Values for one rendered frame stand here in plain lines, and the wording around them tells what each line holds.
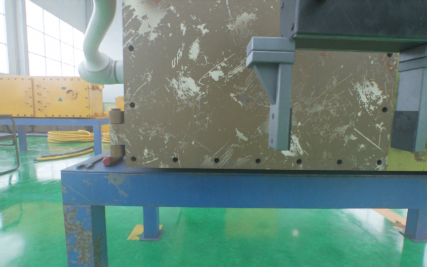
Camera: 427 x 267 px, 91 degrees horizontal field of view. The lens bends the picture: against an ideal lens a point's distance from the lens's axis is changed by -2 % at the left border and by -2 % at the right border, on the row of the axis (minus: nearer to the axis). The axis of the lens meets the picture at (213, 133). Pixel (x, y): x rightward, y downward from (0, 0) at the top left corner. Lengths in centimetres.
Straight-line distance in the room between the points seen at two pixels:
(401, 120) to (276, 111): 13
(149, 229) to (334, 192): 112
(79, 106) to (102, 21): 294
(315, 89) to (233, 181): 31
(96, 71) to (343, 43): 90
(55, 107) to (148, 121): 339
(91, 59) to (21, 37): 1233
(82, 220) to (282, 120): 64
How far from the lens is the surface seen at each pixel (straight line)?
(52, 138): 599
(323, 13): 22
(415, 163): 77
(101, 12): 80
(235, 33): 54
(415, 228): 195
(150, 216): 146
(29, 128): 827
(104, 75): 103
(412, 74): 29
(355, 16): 24
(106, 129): 706
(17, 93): 422
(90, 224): 74
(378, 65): 65
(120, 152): 57
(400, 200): 82
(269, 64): 21
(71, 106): 376
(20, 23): 1343
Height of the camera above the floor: 81
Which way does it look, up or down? 6 degrees down
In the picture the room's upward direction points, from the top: 1 degrees clockwise
